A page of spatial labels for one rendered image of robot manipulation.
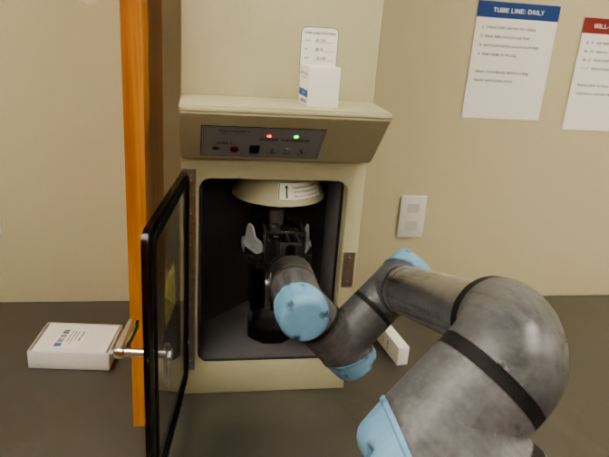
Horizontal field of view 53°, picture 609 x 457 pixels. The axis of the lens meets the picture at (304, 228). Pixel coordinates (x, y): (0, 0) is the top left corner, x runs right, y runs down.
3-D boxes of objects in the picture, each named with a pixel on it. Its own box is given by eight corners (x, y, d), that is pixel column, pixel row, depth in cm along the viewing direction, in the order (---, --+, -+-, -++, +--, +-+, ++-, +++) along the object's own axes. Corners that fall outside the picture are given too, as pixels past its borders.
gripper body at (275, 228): (303, 221, 110) (314, 246, 99) (299, 265, 113) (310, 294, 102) (260, 220, 109) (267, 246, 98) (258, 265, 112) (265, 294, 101)
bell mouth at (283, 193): (229, 179, 123) (230, 152, 121) (314, 181, 126) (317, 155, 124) (234, 207, 107) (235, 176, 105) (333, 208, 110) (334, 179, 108)
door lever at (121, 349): (163, 331, 90) (163, 316, 89) (149, 366, 81) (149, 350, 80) (127, 329, 90) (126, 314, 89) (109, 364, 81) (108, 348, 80)
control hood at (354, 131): (179, 154, 101) (178, 92, 97) (368, 160, 106) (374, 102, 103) (177, 172, 90) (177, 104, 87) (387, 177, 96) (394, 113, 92)
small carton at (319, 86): (298, 102, 97) (300, 63, 95) (328, 102, 99) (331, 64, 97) (306, 107, 93) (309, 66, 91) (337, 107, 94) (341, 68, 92)
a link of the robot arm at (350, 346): (402, 342, 94) (362, 295, 90) (352, 393, 93) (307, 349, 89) (380, 325, 101) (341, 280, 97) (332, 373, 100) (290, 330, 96)
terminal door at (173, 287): (187, 376, 114) (188, 169, 100) (152, 500, 85) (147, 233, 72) (182, 376, 114) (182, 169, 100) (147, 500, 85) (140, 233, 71)
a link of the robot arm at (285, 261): (314, 306, 98) (265, 307, 97) (310, 294, 102) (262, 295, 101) (318, 264, 95) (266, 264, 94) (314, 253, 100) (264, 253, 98)
